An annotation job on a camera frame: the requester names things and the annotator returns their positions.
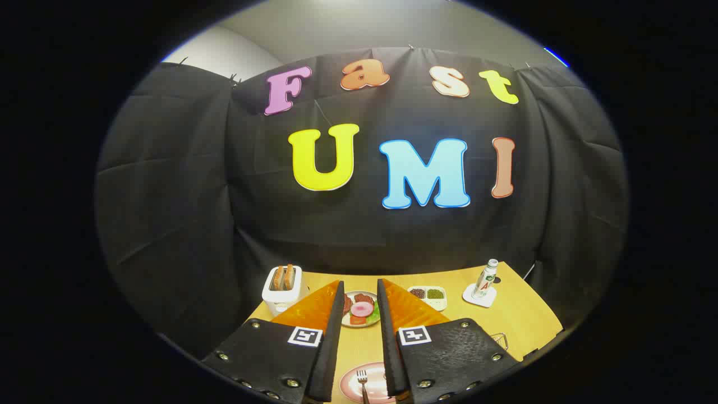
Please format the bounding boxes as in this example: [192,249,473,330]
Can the white oval plate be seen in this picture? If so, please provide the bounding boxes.
[341,291,382,328]

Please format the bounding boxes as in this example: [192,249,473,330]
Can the white drink bottle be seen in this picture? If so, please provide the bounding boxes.
[472,259,499,300]

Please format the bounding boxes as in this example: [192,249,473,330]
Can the pink round plate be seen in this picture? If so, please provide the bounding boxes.
[339,362,396,404]

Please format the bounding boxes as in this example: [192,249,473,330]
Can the white toaster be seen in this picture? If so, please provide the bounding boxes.
[262,265,309,316]

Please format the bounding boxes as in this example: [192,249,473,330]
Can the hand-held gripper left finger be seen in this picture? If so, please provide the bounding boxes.
[202,279,345,404]

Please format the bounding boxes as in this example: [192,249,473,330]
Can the white divided bean dish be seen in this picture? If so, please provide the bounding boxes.
[408,286,448,311]

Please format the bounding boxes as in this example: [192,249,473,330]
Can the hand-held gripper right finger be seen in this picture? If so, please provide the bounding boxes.
[377,278,519,404]

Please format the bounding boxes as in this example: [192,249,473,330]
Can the white square coaster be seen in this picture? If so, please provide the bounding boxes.
[463,283,498,308]

